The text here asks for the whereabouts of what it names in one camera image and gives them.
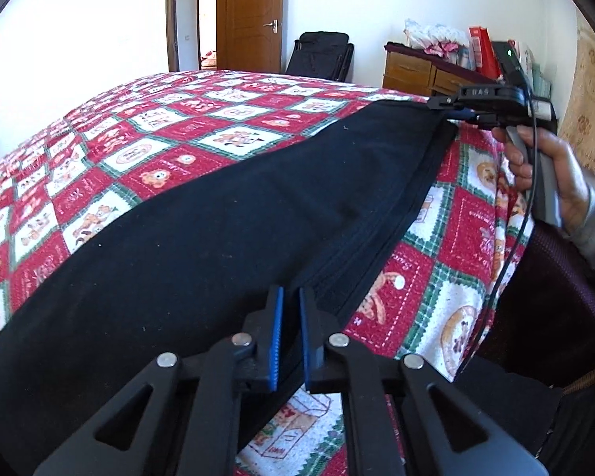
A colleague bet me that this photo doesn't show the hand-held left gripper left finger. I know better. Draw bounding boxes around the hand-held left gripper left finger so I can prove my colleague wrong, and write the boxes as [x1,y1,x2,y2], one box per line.
[32,285,284,476]

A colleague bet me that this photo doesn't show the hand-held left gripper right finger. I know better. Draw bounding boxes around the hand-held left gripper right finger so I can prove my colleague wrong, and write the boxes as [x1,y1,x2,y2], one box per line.
[299,286,549,476]

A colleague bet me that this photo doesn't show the black pants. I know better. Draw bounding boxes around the black pants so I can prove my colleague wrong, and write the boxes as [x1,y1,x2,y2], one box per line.
[0,99,460,476]

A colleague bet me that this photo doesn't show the person's right forearm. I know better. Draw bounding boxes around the person's right forearm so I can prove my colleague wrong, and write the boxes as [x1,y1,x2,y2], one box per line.
[562,189,595,273]

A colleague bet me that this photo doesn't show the person's right hand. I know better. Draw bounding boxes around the person's right hand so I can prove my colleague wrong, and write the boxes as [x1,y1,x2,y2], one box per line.
[492,125,595,240]

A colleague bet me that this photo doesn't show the pale green boxes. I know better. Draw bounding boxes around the pale green boxes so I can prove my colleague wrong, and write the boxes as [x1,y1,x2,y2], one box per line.
[518,41,552,98]

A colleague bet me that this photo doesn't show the brown wooden dresser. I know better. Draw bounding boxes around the brown wooden dresser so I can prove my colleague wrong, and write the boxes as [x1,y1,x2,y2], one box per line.
[382,41,499,98]

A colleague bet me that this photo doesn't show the red box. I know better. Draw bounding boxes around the red box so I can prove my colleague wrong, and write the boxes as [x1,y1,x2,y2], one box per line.
[468,25,503,80]

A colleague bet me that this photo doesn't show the pink white cloth bundle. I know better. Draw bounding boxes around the pink white cloth bundle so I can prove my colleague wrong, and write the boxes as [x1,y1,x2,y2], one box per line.
[403,18,473,69]

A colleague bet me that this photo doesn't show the black folding chair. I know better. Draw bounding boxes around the black folding chair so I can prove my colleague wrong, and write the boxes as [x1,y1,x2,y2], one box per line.
[284,32,356,83]

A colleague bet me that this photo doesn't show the brown wooden door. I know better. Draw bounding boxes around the brown wooden door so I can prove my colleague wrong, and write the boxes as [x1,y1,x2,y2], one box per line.
[216,0,285,73]

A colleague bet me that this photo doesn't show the red checkered printed blanket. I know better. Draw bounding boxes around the red checkered printed blanket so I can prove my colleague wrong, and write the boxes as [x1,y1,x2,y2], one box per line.
[0,69,536,476]

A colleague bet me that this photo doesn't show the person's dark clothing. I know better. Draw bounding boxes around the person's dark clothing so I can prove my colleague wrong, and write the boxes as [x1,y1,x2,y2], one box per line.
[468,222,595,476]

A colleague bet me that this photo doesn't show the beige patterned wall hanging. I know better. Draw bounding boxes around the beige patterned wall hanging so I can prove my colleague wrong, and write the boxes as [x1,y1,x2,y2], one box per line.
[557,19,595,175]

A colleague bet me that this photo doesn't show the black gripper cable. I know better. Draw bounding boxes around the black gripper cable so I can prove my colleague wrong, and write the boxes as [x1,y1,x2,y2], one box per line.
[453,86,542,382]

